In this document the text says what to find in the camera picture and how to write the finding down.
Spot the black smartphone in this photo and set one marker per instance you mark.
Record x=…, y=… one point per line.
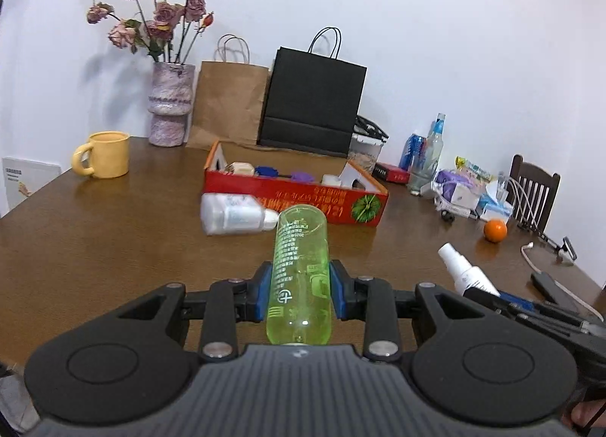
x=552, y=292

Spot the small black round object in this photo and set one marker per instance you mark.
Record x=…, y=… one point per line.
x=447, y=216

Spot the pink dried flowers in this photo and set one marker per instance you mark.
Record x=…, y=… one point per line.
x=165, y=29

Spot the small white spray bottle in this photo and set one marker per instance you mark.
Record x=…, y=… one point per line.
x=464, y=274

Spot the brown paper bag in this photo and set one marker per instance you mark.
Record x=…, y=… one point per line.
x=229, y=97

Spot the small red box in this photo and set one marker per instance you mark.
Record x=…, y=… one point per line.
x=391, y=173

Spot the red cardboard box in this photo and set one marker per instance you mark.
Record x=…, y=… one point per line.
x=359, y=200

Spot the purple white pouch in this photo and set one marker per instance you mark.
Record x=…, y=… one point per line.
x=458, y=189

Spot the clear glass bottle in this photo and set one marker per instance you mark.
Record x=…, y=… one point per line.
x=424, y=165

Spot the black paper bag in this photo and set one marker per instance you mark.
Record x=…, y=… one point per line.
x=312, y=100

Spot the dark wooden chair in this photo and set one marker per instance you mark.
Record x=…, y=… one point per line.
x=532, y=192

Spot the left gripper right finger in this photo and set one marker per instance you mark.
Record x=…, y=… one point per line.
x=349, y=295

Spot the cream yellow block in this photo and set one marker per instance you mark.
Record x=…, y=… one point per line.
x=240, y=168

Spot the orange fruit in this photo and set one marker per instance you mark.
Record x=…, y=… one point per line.
x=495, y=231

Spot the white plastic bottle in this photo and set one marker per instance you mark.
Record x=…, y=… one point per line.
x=227, y=214

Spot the clear food container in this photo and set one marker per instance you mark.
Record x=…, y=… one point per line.
x=367, y=141

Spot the green plastic bottle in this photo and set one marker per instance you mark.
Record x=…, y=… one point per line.
x=300, y=303

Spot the tissue box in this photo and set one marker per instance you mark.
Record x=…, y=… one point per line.
x=492, y=205

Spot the white leaflet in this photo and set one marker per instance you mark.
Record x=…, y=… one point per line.
x=24, y=177

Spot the colourful snack packet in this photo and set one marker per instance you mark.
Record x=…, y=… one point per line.
x=473, y=170

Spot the blue drink can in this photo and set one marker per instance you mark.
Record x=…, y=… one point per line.
x=412, y=150

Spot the yellow ceramic mug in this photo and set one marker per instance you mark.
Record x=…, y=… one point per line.
x=105, y=155

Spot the purple bottle cap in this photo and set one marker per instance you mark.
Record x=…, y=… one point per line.
x=301, y=176

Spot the purple textured vase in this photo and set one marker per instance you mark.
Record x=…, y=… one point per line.
x=170, y=103

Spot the blue bottle cap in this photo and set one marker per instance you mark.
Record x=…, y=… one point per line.
x=270, y=172

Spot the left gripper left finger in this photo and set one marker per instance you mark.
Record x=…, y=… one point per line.
x=251, y=296

